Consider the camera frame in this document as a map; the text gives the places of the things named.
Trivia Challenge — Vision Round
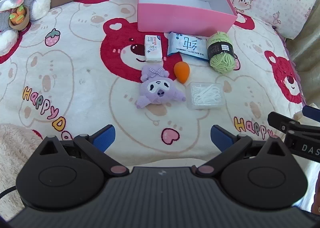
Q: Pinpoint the beige fluffy cloth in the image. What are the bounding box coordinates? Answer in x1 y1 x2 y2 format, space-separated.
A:
0 123 48 208

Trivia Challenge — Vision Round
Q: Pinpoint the gold bed sheet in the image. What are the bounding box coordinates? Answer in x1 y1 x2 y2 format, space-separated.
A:
285 0 320 108

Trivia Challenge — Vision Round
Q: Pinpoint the green yarn ball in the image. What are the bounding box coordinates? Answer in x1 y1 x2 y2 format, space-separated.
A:
206 31 237 74

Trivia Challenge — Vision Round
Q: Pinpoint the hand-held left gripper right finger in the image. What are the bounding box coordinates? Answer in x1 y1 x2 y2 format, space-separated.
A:
196 125 292 177

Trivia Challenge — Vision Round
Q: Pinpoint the bear printed blanket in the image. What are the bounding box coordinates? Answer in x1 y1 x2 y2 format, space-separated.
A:
0 0 307 168

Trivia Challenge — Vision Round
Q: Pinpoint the pink cardboard box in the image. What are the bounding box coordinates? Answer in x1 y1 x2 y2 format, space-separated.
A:
137 0 238 36

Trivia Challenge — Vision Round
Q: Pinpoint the black cable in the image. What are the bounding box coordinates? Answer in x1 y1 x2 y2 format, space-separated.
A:
0 185 18 202

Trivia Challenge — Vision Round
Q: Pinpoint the clear floss pick box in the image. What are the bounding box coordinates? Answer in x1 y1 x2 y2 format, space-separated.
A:
186 82 225 110

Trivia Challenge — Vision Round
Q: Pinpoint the small white tissue pack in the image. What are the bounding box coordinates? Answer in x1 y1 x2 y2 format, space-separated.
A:
144 35 163 62

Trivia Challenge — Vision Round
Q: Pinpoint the blue white wet wipes pack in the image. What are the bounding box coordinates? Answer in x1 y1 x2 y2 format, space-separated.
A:
167 32 210 62

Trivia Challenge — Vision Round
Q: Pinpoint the orange makeup sponge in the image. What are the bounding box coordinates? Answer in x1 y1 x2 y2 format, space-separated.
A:
174 61 190 84

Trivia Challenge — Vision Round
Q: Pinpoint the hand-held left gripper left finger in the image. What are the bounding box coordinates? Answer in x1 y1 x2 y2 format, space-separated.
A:
32 125 130 177

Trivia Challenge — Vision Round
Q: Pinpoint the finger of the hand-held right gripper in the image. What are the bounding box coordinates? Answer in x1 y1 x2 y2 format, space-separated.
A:
267 111 320 133
302 105 320 120

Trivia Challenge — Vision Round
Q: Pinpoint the purple plush toy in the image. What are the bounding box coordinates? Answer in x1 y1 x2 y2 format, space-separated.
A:
136 65 187 109

